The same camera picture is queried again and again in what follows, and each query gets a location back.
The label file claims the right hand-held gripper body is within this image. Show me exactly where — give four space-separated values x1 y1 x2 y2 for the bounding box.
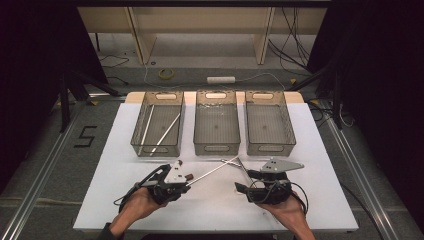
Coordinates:
245 158 305 205

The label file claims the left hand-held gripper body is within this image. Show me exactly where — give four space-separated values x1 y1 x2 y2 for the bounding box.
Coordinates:
146 159 192 205

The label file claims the twisted-handle silver metal spoon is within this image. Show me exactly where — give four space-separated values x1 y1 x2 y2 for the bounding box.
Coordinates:
220 158 242 168

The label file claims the white chopstick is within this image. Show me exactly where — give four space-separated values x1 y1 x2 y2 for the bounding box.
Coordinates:
149 112 182 157
138 104 156 156

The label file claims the smoky clear plastic bin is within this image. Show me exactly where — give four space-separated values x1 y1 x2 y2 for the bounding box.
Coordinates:
130 91 186 158
244 90 297 157
193 90 242 157

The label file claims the person's left hand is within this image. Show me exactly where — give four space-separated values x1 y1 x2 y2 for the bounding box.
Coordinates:
123 186 168 222

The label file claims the person's right hand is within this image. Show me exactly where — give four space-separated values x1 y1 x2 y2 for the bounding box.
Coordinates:
256 192 312 233

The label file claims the white table sheet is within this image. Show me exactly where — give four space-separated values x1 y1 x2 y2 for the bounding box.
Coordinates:
73 101 359 233

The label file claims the black metal stand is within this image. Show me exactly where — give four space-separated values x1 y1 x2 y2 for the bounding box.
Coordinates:
58 71 121 133
286 63 344 129

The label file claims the white power strip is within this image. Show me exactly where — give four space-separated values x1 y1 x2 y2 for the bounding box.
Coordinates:
206 76 236 85

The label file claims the yellow tape roll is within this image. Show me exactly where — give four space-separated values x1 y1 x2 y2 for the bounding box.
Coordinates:
158 68 175 80

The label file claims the black curtain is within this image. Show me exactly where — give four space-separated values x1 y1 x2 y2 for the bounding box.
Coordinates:
306 0 424 231
0 0 108 188

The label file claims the beige wooden desk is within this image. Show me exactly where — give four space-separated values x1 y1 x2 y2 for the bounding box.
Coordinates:
76 6 328 66

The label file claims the right hand-held gripper cable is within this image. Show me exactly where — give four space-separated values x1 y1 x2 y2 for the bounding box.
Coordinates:
289 181 310 215

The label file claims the hand-held gripper cable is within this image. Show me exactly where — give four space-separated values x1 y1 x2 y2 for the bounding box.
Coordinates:
289 181 310 215
113 164 164 214

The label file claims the left hand-held gripper cable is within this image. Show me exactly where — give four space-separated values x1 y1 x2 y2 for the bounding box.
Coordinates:
113 164 164 214

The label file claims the aluminium floor rail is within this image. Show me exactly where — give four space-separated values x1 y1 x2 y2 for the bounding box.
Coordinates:
0 99 88 240
321 113 401 240

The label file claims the white floor cable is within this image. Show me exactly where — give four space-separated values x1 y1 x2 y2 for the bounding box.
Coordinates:
143 61 287 92

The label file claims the black cable bundle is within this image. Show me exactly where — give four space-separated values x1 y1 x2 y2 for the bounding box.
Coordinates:
268 6 313 76

